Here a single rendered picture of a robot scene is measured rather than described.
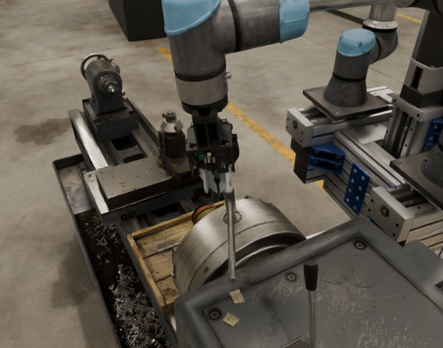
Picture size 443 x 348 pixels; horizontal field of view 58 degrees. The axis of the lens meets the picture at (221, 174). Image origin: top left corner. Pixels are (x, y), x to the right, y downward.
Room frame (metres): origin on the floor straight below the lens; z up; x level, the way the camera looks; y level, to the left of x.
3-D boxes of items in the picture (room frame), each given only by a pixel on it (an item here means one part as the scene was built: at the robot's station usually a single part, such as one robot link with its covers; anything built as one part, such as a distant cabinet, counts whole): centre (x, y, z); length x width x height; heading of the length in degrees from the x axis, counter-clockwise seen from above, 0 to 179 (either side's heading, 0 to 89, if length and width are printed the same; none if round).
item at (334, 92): (1.34, -0.45, 1.21); 0.15 x 0.15 x 0.10
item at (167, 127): (1.19, 0.17, 1.13); 0.08 x 0.08 x 0.03
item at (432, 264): (0.49, -0.37, 1.24); 0.09 x 0.08 x 0.03; 28
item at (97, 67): (1.69, 0.53, 1.01); 0.30 x 0.20 x 0.29; 28
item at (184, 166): (1.17, 0.16, 0.99); 0.20 x 0.10 x 0.05; 28
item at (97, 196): (1.20, 0.26, 0.90); 0.47 x 0.30 x 0.06; 118
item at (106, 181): (1.17, 0.23, 0.95); 0.43 x 0.17 x 0.05; 118
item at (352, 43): (1.34, -0.46, 1.33); 0.13 x 0.12 x 0.14; 132
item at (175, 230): (0.84, 0.07, 0.89); 0.36 x 0.30 x 0.04; 118
